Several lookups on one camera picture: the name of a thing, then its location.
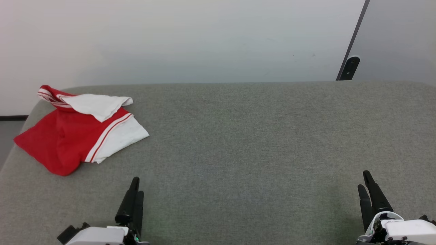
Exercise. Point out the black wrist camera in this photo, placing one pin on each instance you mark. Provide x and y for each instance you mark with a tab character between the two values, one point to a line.
71	233
427	218

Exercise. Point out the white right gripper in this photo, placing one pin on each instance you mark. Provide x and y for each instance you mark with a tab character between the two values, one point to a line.
408	231

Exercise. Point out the grey partition post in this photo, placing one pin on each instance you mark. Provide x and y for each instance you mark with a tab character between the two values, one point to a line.
354	35

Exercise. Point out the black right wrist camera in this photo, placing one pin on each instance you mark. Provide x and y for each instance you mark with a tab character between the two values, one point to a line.
427	218

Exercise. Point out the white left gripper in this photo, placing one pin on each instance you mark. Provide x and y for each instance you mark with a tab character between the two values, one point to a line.
98	236

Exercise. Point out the black rounded wall bracket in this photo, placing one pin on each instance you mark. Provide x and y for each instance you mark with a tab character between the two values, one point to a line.
351	68

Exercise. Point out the black skirting board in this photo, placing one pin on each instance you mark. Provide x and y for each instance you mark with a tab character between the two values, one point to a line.
13	118

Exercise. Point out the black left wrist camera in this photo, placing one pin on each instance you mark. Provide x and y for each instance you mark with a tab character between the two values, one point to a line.
71	233

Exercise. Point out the red and white jersey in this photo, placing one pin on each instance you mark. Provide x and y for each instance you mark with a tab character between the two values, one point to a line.
64	139

